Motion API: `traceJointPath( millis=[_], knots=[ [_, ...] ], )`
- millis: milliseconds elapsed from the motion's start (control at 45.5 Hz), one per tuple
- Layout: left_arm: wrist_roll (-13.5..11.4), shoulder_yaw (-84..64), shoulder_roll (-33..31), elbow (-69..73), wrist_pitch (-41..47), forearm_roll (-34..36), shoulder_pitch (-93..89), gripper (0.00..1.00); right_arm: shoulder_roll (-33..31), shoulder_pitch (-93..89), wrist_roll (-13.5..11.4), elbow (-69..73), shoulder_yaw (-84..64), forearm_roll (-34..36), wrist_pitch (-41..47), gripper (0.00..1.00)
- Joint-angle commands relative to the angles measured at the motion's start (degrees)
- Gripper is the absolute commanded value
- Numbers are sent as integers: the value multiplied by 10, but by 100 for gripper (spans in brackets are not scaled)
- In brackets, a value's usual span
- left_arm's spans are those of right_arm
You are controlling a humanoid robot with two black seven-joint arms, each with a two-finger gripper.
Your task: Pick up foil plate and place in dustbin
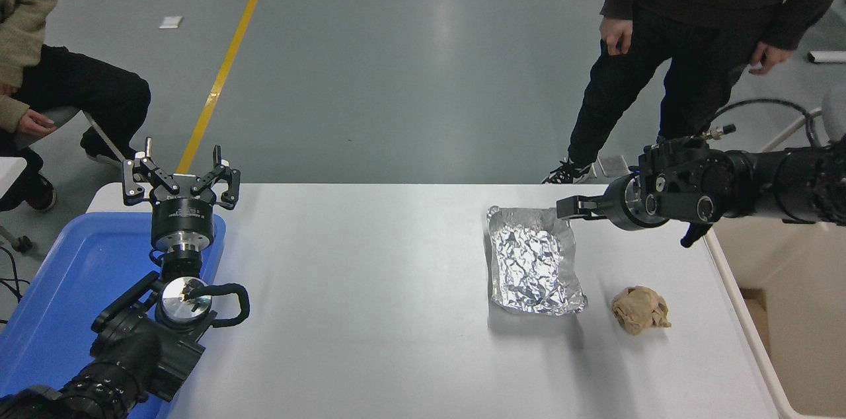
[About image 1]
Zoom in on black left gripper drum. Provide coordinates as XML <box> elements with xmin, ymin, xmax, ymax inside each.
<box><xmin>151</xmin><ymin>174</ymin><xmax>218</xmax><ymax>252</ymax></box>

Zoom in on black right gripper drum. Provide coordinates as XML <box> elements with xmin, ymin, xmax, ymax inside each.
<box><xmin>605</xmin><ymin>172</ymin><xmax>646</xmax><ymax>232</ymax></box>

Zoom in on silver foil tray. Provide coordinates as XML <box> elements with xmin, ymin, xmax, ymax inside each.
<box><xmin>487</xmin><ymin>206</ymin><xmax>588</xmax><ymax>316</ymax></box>

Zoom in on metal floor plate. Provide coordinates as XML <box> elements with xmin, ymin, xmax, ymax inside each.
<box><xmin>595</xmin><ymin>155</ymin><xmax>632</xmax><ymax>179</ymax></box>

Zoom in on seated person's right hand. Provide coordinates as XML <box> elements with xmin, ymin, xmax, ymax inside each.
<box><xmin>17</xmin><ymin>110</ymin><xmax>59</xmax><ymax>137</ymax></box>

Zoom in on standing person's right hand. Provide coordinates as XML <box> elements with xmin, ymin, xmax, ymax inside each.
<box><xmin>599</xmin><ymin>17</ymin><xmax>633</xmax><ymax>56</ymax></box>

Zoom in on standing person's left hand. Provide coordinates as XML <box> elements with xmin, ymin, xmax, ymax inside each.
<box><xmin>749</xmin><ymin>42</ymin><xmax>794</xmax><ymax>75</ymax></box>

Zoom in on crumpled tan paper ball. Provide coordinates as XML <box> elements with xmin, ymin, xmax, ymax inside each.
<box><xmin>611</xmin><ymin>286</ymin><xmax>672</xmax><ymax>336</ymax></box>

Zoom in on grey seat metal chair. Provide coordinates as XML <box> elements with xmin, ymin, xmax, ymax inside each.
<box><xmin>0</xmin><ymin>105</ymin><xmax>126</xmax><ymax>252</ymax></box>

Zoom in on seated person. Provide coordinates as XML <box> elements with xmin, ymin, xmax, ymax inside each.
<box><xmin>0</xmin><ymin>0</ymin><xmax>151</xmax><ymax>211</ymax></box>

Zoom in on blue plastic tray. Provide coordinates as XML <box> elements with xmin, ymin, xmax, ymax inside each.
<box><xmin>0</xmin><ymin>211</ymin><xmax>227</xmax><ymax>419</ymax></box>

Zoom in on white side table corner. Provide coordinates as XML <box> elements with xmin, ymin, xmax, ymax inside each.
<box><xmin>0</xmin><ymin>157</ymin><xmax>27</xmax><ymax>199</ymax></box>

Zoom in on standing person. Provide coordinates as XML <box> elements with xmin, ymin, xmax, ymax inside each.
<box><xmin>542</xmin><ymin>0</ymin><xmax>846</xmax><ymax>185</ymax></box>

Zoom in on large pale bin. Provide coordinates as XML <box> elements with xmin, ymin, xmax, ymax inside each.
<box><xmin>702</xmin><ymin>208</ymin><xmax>846</xmax><ymax>419</ymax></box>

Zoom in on grey chair with white leg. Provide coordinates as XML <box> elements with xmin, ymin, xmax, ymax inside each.
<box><xmin>760</xmin><ymin>85</ymin><xmax>846</xmax><ymax>153</ymax></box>

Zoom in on black floor cable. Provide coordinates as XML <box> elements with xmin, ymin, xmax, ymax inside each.
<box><xmin>0</xmin><ymin>244</ymin><xmax>32</xmax><ymax>325</ymax></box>

